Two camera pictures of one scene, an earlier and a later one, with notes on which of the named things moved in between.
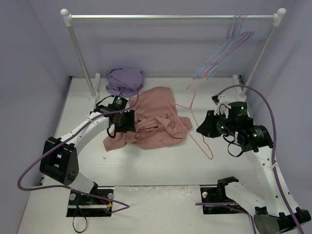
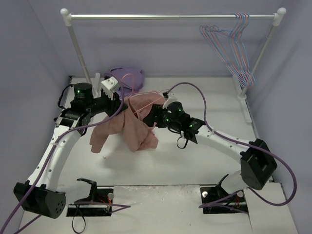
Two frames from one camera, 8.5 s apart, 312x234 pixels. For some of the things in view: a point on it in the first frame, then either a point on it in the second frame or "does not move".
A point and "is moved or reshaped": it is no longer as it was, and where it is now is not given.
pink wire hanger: [197, 123] → [148, 104]
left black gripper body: [129, 121] → [115, 104]
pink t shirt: [157, 125] is moved or reshaped
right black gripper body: [210, 124] → [151, 116]
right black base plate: [218, 195] does not move
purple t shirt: [124, 82] does not move
